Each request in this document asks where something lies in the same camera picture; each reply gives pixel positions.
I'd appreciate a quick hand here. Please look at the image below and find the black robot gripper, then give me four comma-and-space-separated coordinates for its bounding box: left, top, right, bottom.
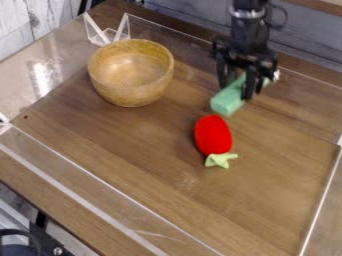
212, 38, 280, 101

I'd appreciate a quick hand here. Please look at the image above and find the green rectangular block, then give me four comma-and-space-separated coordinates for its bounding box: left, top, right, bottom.
210, 74, 246, 117

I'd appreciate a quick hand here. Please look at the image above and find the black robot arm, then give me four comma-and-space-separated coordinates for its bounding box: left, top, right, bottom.
212, 0, 288, 101

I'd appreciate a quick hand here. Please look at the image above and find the brown wooden bowl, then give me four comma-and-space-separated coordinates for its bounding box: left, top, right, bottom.
87, 39, 176, 107

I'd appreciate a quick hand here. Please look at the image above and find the red plush strawberry toy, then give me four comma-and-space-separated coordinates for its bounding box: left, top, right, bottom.
194, 114, 238, 169

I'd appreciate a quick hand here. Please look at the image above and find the clear acrylic table enclosure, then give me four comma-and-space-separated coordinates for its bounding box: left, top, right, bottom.
0, 12, 342, 256

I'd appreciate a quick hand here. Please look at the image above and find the black metal bracket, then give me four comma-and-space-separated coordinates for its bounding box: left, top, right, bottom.
30, 212, 75, 256

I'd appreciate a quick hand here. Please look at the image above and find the black cable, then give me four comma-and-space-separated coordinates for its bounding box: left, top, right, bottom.
0, 228, 45, 256

